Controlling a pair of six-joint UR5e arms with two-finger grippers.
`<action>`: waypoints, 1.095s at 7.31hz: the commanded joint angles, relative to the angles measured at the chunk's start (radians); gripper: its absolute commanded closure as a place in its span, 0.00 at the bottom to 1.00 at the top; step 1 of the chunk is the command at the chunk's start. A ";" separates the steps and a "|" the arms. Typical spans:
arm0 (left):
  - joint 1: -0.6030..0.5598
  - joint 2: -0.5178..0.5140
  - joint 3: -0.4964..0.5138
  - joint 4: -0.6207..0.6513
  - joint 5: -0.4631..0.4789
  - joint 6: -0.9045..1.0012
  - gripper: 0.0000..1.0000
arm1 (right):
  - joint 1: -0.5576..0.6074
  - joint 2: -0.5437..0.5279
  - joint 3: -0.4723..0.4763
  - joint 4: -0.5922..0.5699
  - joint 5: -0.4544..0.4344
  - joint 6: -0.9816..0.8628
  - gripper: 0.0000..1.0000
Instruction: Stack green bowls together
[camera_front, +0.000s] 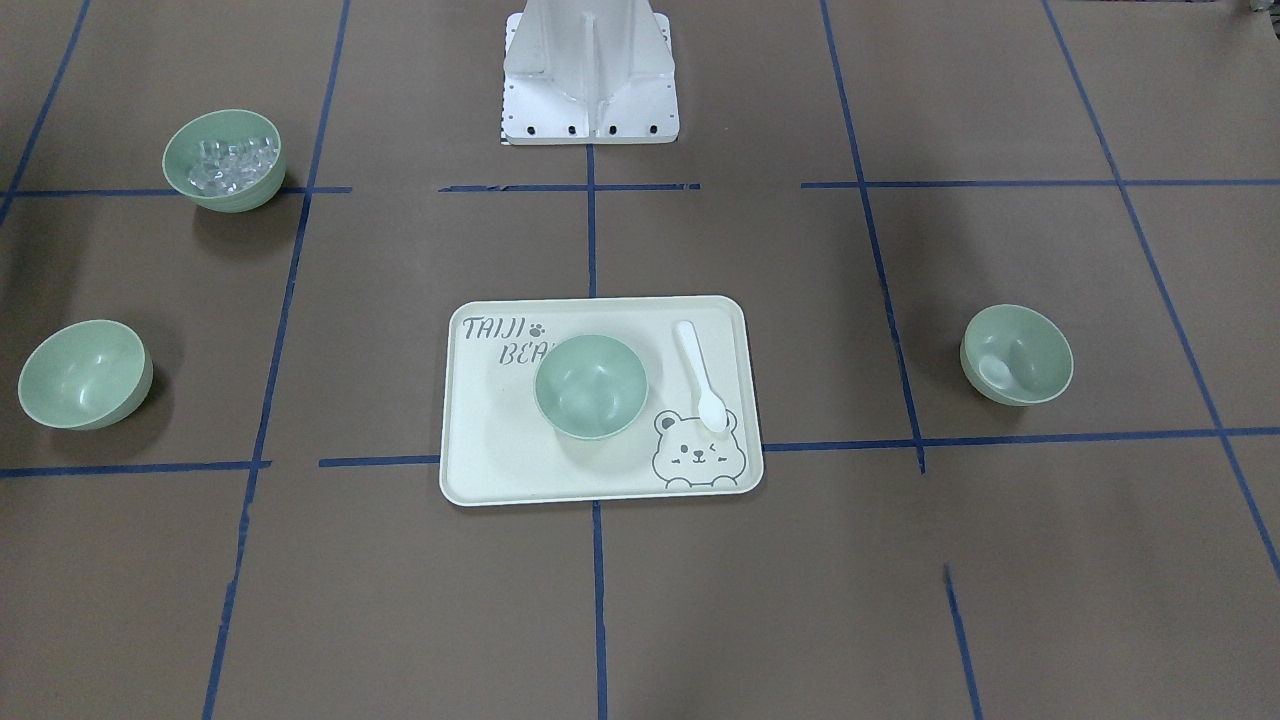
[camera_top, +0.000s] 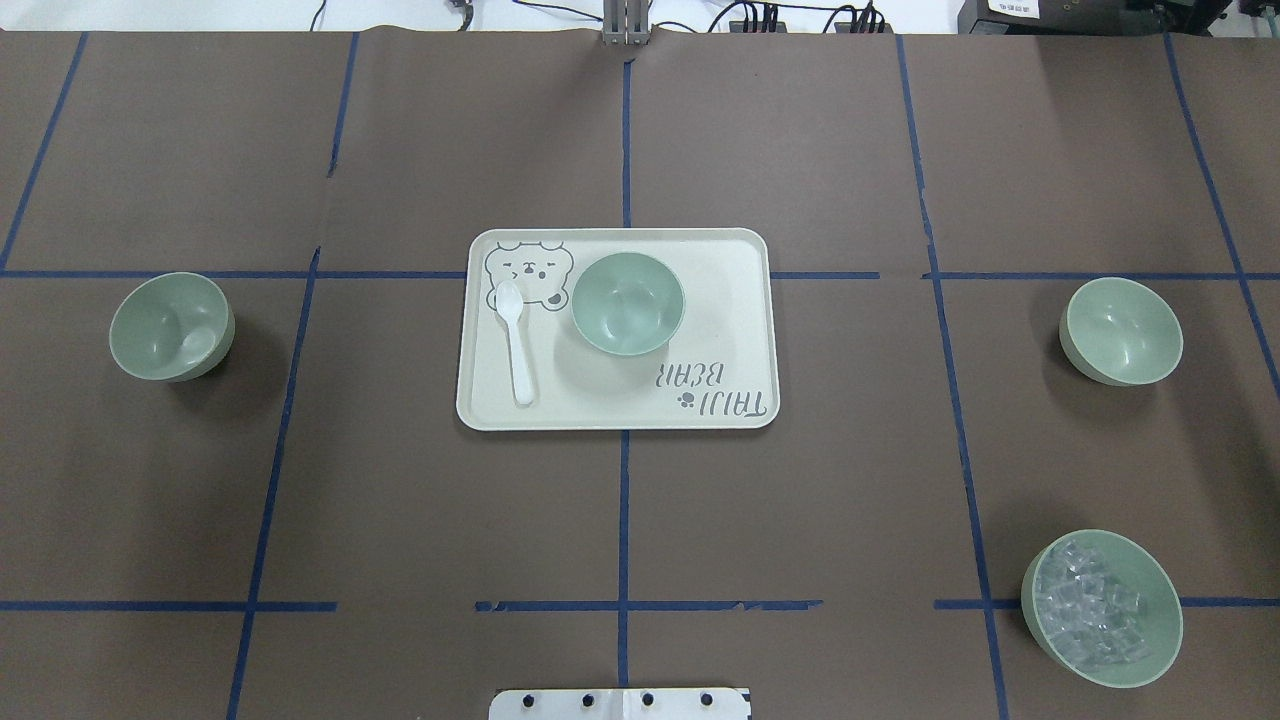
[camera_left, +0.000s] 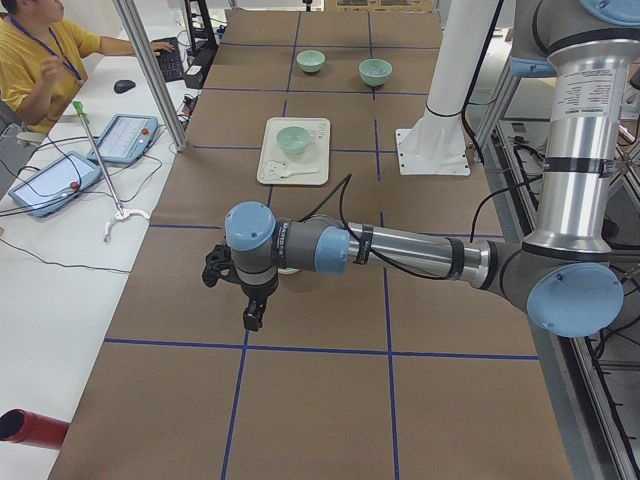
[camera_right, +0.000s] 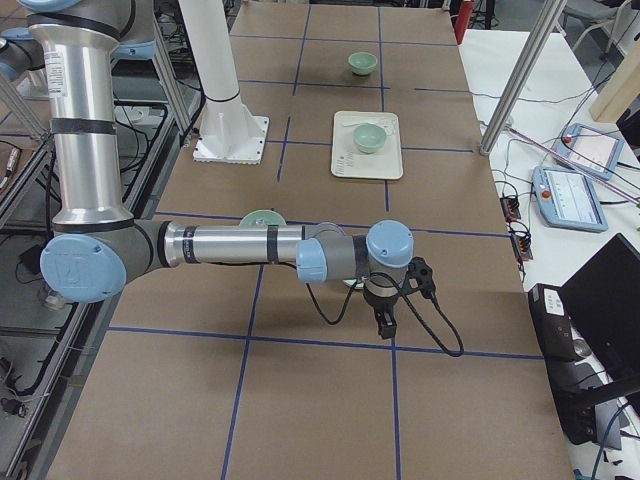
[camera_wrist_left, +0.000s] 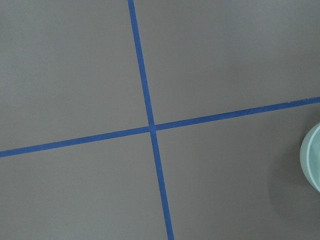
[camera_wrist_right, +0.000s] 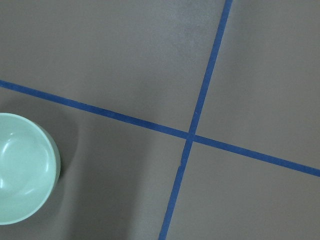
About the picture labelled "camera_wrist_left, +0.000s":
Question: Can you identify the green bowl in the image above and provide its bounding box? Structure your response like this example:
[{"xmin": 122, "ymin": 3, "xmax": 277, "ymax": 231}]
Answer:
[{"xmin": 299, "ymin": 123, "xmax": 320, "ymax": 192}]

